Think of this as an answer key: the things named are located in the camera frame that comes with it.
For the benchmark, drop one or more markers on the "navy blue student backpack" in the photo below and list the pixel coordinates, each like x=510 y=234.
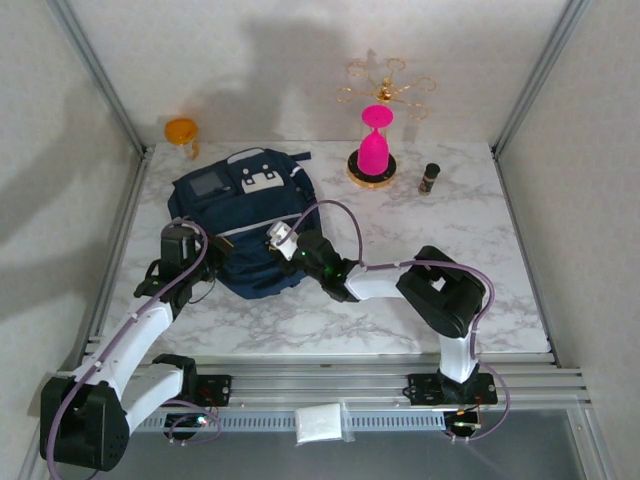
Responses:
x=235 y=215

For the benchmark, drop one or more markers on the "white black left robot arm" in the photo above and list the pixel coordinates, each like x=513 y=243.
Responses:
x=135 y=345

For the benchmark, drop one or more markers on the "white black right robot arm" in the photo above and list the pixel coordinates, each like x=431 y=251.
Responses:
x=375 y=282

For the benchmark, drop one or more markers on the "orange pill bottle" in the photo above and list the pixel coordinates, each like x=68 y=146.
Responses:
x=180 y=130

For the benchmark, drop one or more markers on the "pink goblet glass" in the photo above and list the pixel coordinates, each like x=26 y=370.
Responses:
x=375 y=155

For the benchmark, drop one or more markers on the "spice bottle with black cap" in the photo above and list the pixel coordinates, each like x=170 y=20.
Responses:
x=429 y=180

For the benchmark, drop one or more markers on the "white plastic packet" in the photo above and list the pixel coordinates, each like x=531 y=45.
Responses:
x=317 y=422

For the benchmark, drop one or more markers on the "black controller board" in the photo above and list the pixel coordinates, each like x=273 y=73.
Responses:
x=462 y=422
x=192 y=421

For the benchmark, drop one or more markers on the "gold glass rack stand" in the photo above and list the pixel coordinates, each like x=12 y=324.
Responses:
x=386 y=92

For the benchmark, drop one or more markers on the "aluminium side rail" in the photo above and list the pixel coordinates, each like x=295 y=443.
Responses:
x=526 y=250
x=125 y=225

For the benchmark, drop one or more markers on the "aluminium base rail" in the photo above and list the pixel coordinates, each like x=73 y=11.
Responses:
x=320 y=385

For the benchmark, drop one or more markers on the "aluminium frame post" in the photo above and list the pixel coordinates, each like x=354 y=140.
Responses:
x=102 y=77
x=537 y=75

